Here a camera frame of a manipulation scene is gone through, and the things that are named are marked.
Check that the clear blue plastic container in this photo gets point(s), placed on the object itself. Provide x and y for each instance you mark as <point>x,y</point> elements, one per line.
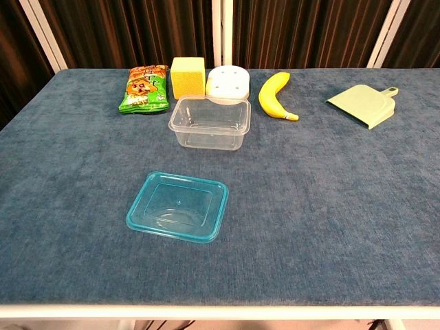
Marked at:
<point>141,213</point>

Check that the white oval perforated block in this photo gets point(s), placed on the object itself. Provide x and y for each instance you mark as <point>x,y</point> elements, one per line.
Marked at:
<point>227,82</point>

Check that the yellow banana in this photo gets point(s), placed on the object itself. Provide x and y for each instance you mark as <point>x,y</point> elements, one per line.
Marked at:
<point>269,94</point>

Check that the yellow sponge cube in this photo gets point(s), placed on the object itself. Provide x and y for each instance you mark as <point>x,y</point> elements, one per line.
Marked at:
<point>188,77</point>

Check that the blue table cloth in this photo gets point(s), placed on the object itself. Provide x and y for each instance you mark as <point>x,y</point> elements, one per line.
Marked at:
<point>309,206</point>

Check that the green orange snack bag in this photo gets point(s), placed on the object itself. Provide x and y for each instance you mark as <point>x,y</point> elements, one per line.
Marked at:
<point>144,89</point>

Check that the light green dustpan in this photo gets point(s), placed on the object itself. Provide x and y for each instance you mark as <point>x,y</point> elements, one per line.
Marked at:
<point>361,106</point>

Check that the dark brown pleated curtain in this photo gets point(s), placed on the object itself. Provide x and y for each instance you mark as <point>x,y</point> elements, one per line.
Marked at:
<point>302,31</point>
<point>423,34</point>
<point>17,58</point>
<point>130,31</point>

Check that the white frame post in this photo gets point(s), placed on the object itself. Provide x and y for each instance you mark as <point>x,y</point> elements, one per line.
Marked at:
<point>386,34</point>
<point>222,31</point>
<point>44,34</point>

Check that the white table frame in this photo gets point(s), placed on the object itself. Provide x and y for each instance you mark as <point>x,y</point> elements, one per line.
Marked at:
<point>220,311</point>

